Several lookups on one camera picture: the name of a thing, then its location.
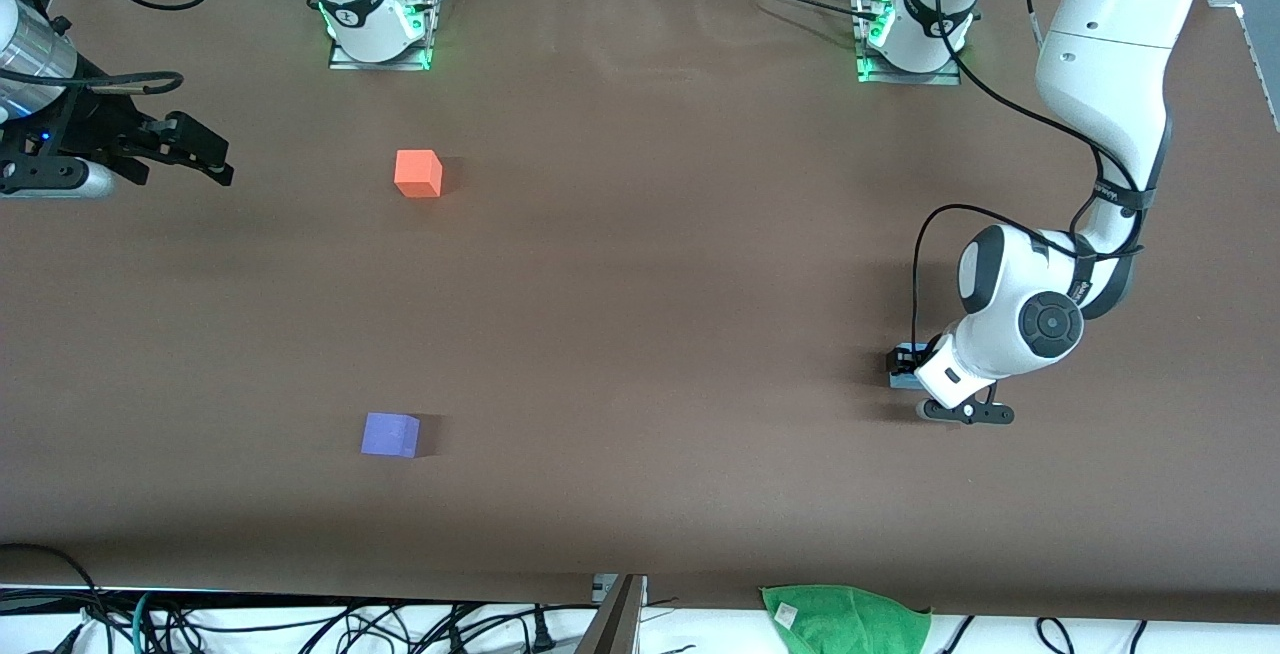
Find tangled black cables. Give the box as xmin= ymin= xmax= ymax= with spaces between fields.
xmin=150 ymin=599 xmax=566 ymax=654

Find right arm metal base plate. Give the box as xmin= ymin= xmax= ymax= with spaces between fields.
xmin=328 ymin=0 xmax=433 ymax=72

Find purple foam block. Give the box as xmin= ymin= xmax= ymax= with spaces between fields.
xmin=360 ymin=412 xmax=421 ymax=459

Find black looping cable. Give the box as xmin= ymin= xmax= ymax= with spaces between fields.
xmin=0 ymin=542 xmax=113 ymax=654

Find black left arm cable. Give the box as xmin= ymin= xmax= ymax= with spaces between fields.
xmin=910 ymin=0 xmax=1147 ymax=355

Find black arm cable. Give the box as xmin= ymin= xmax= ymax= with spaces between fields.
xmin=910 ymin=0 xmax=1147 ymax=355
xmin=0 ymin=0 xmax=219 ymax=98

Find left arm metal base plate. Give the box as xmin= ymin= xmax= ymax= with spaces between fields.
xmin=855 ymin=0 xmax=963 ymax=87

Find grey metal bar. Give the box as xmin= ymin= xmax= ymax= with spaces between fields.
xmin=575 ymin=574 xmax=647 ymax=654

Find green cloth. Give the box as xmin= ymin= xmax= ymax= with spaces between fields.
xmin=760 ymin=584 xmax=933 ymax=654

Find orange foam block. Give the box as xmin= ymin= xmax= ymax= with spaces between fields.
xmin=393 ymin=149 xmax=444 ymax=199

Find white sheet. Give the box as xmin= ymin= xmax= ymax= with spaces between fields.
xmin=0 ymin=587 xmax=1280 ymax=654

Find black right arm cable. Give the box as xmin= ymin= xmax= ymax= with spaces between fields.
xmin=0 ymin=0 xmax=219 ymax=98

